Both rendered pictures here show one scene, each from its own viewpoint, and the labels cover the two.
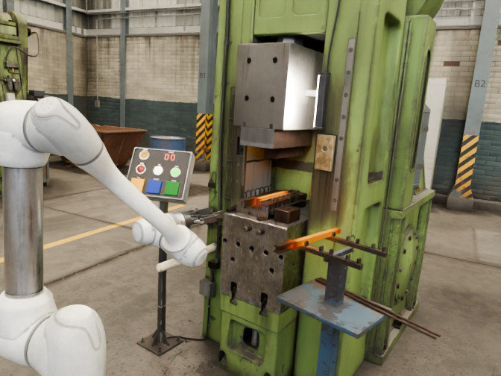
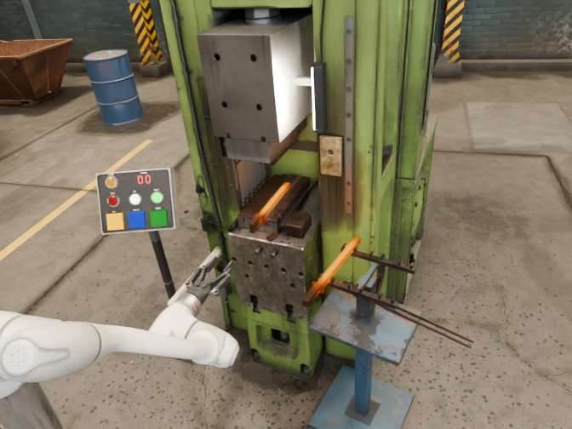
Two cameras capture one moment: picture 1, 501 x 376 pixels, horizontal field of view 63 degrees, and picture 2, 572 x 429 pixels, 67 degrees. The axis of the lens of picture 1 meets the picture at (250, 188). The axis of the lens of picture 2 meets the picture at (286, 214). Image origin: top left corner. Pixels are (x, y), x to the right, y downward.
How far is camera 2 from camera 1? 0.71 m
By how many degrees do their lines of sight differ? 23
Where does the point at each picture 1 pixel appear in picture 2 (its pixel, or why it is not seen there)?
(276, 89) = (261, 94)
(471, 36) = not seen: outside the picture
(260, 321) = (288, 326)
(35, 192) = (35, 402)
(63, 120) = (48, 364)
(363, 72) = (368, 61)
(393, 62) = (395, 14)
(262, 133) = (253, 146)
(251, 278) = (271, 292)
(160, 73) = not seen: outside the picture
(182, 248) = (213, 358)
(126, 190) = (138, 346)
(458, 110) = not seen: outside the picture
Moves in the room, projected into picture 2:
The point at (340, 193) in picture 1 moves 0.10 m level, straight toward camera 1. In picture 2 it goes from (353, 196) to (356, 208)
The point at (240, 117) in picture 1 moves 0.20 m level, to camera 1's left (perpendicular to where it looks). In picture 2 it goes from (221, 128) to (171, 134)
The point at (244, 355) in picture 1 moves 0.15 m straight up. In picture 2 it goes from (277, 351) to (275, 332)
